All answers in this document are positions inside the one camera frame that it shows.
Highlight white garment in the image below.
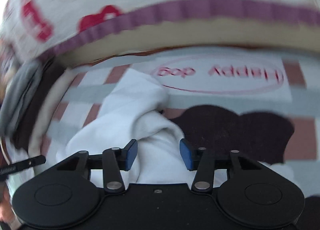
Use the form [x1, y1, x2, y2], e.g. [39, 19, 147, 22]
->
[56, 69, 295, 186]

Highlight grey folded garment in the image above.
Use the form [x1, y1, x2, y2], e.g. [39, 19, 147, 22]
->
[1, 60, 43, 137]

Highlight checkered pink grey blanket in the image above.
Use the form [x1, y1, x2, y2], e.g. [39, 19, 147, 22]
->
[42, 47, 319, 196]

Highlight white cartoon print quilt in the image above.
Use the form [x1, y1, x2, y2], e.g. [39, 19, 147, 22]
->
[1, 0, 319, 64]

